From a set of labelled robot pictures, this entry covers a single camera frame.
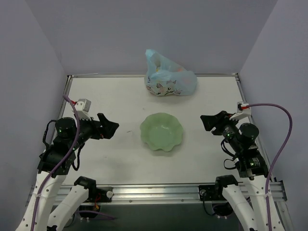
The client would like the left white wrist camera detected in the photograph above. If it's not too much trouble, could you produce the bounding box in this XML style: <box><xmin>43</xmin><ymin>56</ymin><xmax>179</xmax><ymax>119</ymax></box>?
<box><xmin>75</xmin><ymin>99</ymin><xmax>93</xmax><ymax>121</ymax></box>

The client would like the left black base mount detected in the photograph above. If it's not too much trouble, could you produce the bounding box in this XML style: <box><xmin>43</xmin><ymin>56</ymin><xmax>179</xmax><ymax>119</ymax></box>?
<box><xmin>86</xmin><ymin>186</ymin><xmax>114</xmax><ymax>203</ymax></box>

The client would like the aluminium front rail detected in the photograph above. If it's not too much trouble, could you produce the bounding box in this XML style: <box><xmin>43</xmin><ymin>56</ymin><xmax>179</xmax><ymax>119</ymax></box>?
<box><xmin>53</xmin><ymin>182</ymin><xmax>287</xmax><ymax>206</ymax></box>

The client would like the light blue plastic bag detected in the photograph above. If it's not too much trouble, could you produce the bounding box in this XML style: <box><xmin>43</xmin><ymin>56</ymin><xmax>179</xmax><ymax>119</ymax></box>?
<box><xmin>144</xmin><ymin>49</ymin><xmax>197</xmax><ymax>96</ymax></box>

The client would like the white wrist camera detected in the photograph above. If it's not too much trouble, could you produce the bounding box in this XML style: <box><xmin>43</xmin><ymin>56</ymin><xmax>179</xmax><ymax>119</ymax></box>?
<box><xmin>75</xmin><ymin>99</ymin><xmax>93</xmax><ymax>121</ymax></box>
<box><xmin>230</xmin><ymin>102</ymin><xmax>252</xmax><ymax>121</ymax></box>

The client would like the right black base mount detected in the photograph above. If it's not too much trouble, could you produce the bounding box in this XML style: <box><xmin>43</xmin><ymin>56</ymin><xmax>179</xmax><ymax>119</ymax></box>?
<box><xmin>198</xmin><ymin>184</ymin><xmax>221</xmax><ymax>202</ymax></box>

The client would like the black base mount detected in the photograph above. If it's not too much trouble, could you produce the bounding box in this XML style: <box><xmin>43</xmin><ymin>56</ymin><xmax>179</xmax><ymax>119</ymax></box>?
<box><xmin>198</xmin><ymin>184</ymin><xmax>221</xmax><ymax>202</ymax></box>
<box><xmin>86</xmin><ymin>186</ymin><xmax>114</xmax><ymax>203</ymax></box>

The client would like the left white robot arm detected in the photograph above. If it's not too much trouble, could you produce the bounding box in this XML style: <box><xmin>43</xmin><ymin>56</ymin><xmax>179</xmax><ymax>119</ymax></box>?
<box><xmin>17</xmin><ymin>113</ymin><xmax>119</xmax><ymax>231</ymax></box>

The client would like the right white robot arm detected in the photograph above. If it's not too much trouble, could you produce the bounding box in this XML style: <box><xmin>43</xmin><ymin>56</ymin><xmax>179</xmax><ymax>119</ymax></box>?
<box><xmin>199</xmin><ymin>107</ymin><xmax>284</xmax><ymax>231</ymax></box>

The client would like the green scalloped bowl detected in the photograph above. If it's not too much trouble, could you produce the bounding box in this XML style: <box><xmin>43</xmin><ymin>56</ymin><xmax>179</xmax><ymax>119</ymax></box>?
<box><xmin>140</xmin><ymin>113</ymin><xmax>184</xmax><ymax>152</ymax></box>

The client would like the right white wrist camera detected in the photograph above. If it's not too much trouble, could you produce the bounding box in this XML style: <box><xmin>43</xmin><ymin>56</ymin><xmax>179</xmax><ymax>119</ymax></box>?
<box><xmin>230</xmin><ymin>102</ymin><xmax>252</xmax><ymax>121</ymax></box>

